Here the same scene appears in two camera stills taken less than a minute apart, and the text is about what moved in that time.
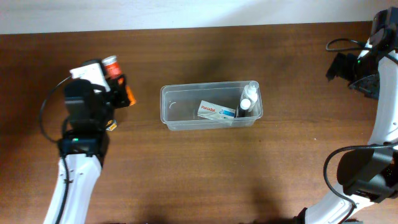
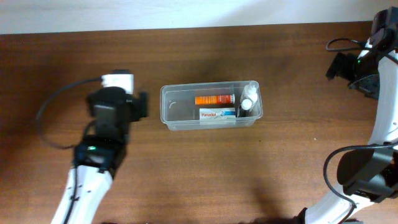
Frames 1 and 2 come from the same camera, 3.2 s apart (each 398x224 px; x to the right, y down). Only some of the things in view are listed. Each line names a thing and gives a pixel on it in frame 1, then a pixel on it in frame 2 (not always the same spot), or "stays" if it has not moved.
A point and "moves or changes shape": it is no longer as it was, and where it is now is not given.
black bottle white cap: [244, 110] stays
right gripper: [344, 71] stays
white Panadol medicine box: [213, 111] moves or changes shape
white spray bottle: [250, 92] stays
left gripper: [118, 91] -> [142, 106]
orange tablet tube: [112, 69] -> [203, 99]
